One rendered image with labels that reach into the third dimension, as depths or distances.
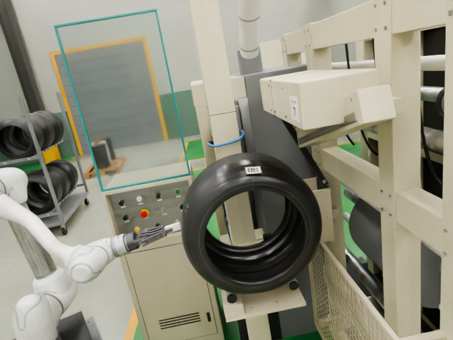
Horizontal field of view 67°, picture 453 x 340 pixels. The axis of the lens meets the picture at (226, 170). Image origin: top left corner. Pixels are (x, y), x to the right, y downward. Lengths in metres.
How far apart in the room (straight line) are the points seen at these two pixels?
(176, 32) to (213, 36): 9.07
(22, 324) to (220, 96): 1.33
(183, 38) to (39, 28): 4.05
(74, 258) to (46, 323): 0.49
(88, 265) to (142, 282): 1.08
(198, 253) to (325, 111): 0.74
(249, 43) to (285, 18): 8.82
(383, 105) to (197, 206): 0.74
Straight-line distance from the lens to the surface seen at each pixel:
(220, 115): 1.65
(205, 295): 2.46
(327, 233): 1.89
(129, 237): 1.51
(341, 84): 1.11
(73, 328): 2.02
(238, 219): 1.81
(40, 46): 11.67
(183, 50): 10.65
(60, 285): 1.93
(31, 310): 1.79
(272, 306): 1.67
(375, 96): 1.05
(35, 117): 5.53
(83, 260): 1.38
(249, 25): 2.07
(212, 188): 1.32
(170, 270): 2.35
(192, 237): 1.38
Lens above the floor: 1.86
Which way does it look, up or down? 17 degrees down
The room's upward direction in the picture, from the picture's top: 10 degrees counter-clockwise
